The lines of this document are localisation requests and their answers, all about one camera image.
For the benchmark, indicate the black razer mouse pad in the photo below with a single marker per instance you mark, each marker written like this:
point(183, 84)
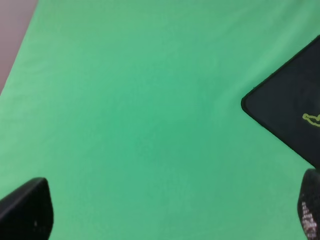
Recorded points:
point(287, 103)

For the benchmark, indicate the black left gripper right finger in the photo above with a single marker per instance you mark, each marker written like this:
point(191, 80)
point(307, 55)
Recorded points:
point(308, 205)

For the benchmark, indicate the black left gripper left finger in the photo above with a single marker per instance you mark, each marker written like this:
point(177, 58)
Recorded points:
point(27, 212)

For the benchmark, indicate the green table cloth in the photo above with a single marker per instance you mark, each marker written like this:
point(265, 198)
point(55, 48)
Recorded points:
point(132, 111)

